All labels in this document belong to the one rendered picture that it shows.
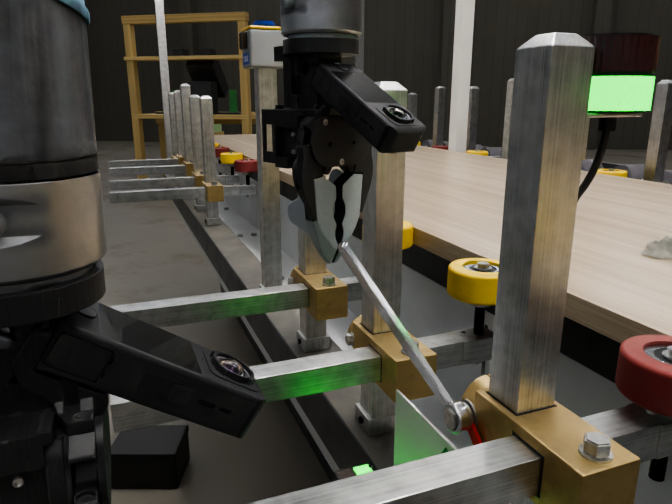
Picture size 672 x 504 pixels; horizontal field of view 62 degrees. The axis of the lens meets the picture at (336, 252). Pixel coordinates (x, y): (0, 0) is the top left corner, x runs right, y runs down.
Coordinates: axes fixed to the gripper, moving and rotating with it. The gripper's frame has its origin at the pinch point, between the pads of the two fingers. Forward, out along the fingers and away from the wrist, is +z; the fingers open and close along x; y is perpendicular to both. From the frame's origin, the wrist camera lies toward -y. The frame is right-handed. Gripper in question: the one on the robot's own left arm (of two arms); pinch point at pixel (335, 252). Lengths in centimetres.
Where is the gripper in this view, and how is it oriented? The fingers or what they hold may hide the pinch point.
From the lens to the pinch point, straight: 56.0
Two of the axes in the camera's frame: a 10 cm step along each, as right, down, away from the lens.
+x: -7.5, 1.8, -6.4
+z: 0.0, 9.6, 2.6
